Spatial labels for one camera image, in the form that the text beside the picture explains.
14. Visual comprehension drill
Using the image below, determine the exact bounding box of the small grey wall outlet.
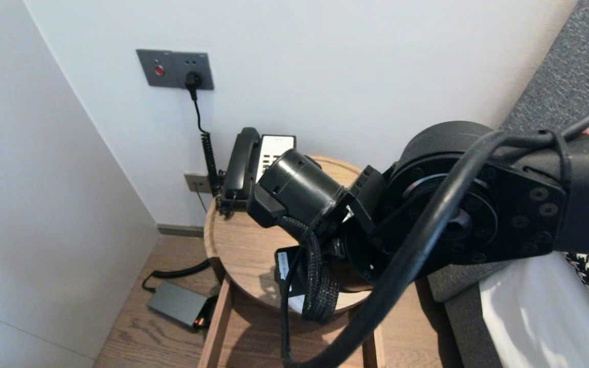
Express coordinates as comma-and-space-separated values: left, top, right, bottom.
184, 174, 213, 195

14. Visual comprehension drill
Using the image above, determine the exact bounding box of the white cable label tag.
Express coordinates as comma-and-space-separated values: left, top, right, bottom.
274, 245, 306, 315

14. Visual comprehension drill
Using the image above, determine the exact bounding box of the grey fabric headboard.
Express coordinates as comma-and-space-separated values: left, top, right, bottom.
427, 0, 589, 303

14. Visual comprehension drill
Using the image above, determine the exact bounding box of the thick black floor cable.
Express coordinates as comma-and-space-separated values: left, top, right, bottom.
142, 258, 214, 293

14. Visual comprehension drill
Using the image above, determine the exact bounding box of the black telephone handset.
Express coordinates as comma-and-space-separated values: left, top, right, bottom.
221, 128, 261, 201

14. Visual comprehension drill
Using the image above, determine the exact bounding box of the black plug with coiled cable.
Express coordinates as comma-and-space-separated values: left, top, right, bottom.
185, 72, 222, 197

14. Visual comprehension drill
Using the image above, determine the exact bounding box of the grey power adapter box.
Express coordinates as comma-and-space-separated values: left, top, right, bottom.
146, 282, 209, 329

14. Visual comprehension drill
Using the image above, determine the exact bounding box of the grey fabric bed frame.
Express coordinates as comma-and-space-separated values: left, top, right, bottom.
444, 284, 505, 368

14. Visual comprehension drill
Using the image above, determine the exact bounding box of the grey wall socket panel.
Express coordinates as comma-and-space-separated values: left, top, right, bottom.
137, 50, 214, 91

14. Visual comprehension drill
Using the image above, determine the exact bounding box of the round wooden side table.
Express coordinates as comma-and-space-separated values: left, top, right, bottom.
204, 155, 410, 313
197, 276, 387, 368

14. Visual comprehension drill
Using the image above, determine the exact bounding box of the curly black handset cord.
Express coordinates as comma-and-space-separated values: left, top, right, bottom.
215, 192, 237, 219

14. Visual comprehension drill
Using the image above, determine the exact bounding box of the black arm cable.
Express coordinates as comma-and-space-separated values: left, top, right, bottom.
280, 89, 589, 368

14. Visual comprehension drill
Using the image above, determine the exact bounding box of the black braided cable sleeve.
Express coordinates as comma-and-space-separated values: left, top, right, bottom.
277, 216, 341, 324

